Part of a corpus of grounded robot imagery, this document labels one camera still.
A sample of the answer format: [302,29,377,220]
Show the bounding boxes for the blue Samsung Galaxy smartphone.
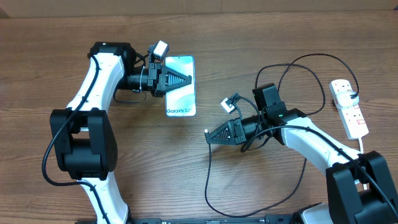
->
[164,55,197,118]

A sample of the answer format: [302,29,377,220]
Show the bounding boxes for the black USB charging cable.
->
[204,53,360,218]

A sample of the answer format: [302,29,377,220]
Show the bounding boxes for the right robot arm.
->
[205,83,397,224]

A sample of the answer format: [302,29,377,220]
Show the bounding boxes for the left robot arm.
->
[42,40,193,223]

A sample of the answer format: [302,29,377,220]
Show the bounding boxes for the white charger plug adapter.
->
[335,91,359,109]

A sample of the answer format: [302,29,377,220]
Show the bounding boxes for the white power strip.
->
[329,79,369,139]

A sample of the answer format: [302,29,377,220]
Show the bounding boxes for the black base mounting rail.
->
[74,213,299,224]

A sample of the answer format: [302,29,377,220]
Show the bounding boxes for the white power strip cord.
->
[358,138,368,190]

